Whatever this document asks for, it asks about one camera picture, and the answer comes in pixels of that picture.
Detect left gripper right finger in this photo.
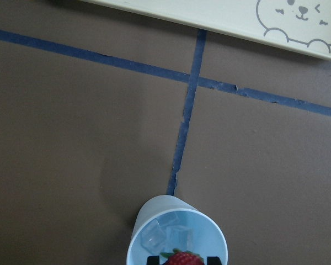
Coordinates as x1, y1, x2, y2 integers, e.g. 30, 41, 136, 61
207, 256, 220, 265

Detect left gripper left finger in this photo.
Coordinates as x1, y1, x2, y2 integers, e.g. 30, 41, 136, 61
146, 256, 160, 265

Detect red strawberry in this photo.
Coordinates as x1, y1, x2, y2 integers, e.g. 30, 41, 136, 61
160, 248, 205, 265

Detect ice cubes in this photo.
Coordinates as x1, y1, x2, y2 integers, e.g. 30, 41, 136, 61
141, 211, 194, 255

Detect light blue cup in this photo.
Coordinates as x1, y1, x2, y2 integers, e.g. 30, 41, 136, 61
126, 195, 228, 264

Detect cream bear tray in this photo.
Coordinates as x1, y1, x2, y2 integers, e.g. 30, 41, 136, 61
93, 0, 331, 60

